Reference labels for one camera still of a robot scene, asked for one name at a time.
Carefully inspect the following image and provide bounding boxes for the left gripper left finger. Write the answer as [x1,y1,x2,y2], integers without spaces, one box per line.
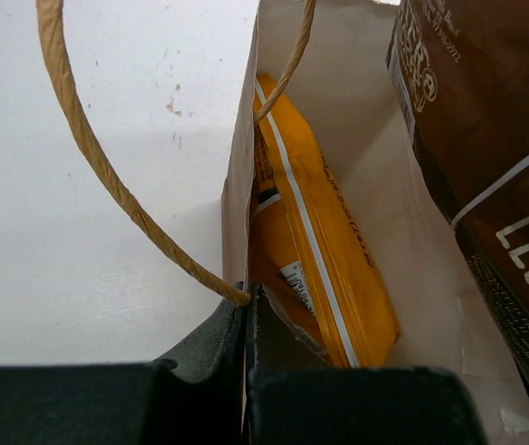
[0,300,246,444]

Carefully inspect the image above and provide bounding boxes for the brown paper bag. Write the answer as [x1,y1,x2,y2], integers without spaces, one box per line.
[36,1,529,444]

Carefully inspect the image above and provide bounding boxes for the orange Kettle chips bag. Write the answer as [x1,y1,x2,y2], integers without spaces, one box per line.
[248,95,401,367]

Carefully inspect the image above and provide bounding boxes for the brown Kettle sea salt chips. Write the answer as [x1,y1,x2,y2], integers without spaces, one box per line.
[386,1,529,398]

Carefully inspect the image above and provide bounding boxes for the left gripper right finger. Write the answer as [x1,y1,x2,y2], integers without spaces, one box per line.
[245,285,485,444]

